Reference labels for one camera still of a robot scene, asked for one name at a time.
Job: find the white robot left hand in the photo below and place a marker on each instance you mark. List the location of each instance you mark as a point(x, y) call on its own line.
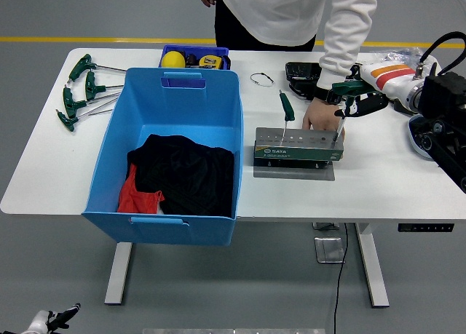
point(38, 321)

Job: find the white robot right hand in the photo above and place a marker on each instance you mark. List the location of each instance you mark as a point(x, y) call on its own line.
point(386, 79)

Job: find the person's left hand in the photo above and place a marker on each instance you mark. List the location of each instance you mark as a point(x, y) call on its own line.
point(320, 117)

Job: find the grey metal wrench rack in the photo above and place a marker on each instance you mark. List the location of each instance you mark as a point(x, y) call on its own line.
point(298, 153)

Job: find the person's left forearm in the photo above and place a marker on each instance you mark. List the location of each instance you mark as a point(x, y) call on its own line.
point(338, 61)

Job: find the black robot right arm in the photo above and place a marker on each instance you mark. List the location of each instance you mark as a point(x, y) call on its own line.
point(444, 90)

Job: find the black wristwatch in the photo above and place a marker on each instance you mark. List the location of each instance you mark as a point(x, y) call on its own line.
point(322, 94)

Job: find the clear plastic parts bag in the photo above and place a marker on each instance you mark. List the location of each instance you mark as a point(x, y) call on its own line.
point(400, 54)

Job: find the black electronic device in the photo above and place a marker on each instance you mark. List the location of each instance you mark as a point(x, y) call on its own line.
point(302, 72)

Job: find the small dark blue tray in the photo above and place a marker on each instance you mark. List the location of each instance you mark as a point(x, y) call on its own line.
point(196, 49)

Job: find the light blue oval tray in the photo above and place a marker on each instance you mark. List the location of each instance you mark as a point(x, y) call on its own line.
point(413, 137)

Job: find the yellow tape measure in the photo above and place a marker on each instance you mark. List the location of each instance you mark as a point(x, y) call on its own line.
point(210, 61)

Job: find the dark brown small object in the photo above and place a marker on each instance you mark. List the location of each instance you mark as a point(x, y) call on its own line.
point(191, 59)

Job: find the yellow ball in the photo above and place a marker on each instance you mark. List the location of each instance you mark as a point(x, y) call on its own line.
point(173, 60)

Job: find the person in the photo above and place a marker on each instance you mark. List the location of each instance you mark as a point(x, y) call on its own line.
point(284, 10)

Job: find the white table leg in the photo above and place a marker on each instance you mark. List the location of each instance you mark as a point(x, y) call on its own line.
point(118, 272)
point(373, 268)

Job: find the yellow floor tape line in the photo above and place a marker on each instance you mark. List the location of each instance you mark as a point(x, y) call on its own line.
point(109, 40)

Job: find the large blue plastic bin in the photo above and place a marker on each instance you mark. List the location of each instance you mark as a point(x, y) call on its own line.
point(182, 105)

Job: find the metal floor plate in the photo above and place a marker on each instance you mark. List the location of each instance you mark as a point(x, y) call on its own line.
point(329, 250)

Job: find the black cloth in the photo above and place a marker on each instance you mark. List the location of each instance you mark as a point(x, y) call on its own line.
point(196, 177)

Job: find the black table control panel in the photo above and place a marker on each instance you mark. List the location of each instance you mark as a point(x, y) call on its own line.
point(426, 227)

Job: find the red cloth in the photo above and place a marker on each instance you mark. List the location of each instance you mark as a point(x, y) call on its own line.
point(136, 197)

